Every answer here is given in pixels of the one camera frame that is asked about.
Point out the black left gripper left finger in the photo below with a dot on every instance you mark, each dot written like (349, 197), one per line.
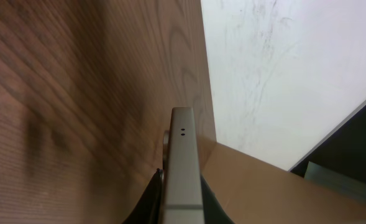
(147, 208)

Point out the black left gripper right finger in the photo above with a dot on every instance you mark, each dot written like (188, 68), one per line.
(213, 212)

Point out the Galaxy S25 Ultra smartphone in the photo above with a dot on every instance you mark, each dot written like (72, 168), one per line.
(182, 200)

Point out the brown cardboard box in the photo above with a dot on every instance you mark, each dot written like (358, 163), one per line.
(252, 191)

